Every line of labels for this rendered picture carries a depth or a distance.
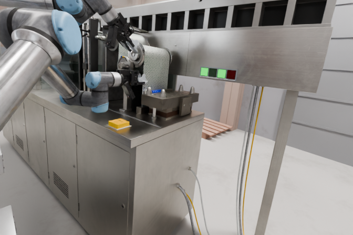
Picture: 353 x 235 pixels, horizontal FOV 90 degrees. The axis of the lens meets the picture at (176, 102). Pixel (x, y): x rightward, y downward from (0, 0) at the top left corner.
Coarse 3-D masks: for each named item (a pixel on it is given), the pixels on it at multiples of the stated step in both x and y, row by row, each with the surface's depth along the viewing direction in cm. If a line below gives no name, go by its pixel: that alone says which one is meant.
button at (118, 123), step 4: (112, 120) 85; (116, 120) 85; (120, 120) 86; (124, 120) 86; (112, 124) 82; (116, 124) 80; (120, 124) 81; (124, 124) 83; (128, 124) 85; (116, 128) 81
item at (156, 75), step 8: (144, 64) 104; (152, 64) 109; (160, 64) 115; (144, 72) 105; (152, 72) 111; (160, 72) 117; (168, 72) 123; (152, 80) 112; (160, 80) 118; (144, 88) 108; (152, 88) 113; (160, 88) 120
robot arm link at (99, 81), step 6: (90, 72) 78; (96, 72) 80; (102, 72) 82; (108, 72) 85; (90, 78) 78; (96, 78) 78; (102, 78) 80; (108, 78) 83; (114, 78) 85; (90, 84) 78; (96, 84) 79; (102, 84) 81; (108, 84) 84; (96, 90) 81; (102, 90) 81
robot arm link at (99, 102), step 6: (84, 96) 82; (90, 96) 82; (96, 96) 81; (102, 96) 82; (84, 102) 82; (90, 102) 82; (96, 102) 82; (102, 102) 83; (108, 102) 86; (96, 108) 82; (102, 108) 83
